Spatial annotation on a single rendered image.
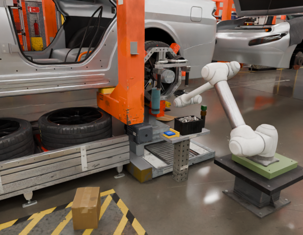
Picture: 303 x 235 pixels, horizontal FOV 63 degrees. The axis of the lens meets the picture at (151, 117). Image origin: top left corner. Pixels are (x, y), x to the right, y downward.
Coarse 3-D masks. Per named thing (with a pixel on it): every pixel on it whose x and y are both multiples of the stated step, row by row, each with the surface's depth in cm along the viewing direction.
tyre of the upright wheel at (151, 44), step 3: (147, 42) 248; (150, 42) 247; (153, 42) 248; (156, 42) 250; (159, 42) 252; (162, 42) 254; (147, 45) 245; (150, 45) 247; (153, 45) 249; (156, 45) 251; (159, 45) 253; (162, 45) 255; (165, 45) 257; (168, 45) 259; (144, 48) 244; (147, 48) 246; (174, 81) 276; (165, 93) 274; (144, 96) 260; (144, 99) 261; (147, 99) 263; (144, 102) 264; (147, 102) 264
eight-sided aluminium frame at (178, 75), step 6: (150, 48) 241; (156, 48) 242; (162, 48) 246; (168, 48) 250; (150, 54) 240; (174, 54) 256; (144, 60) 238; (180, 72) 267; (180, 78) 269; (174, 84) 272; (144, 90) 248; (168, 90) 271; (174, 90) 269; (150, 96) 254; (162, 96) 263; (168, 96) 266
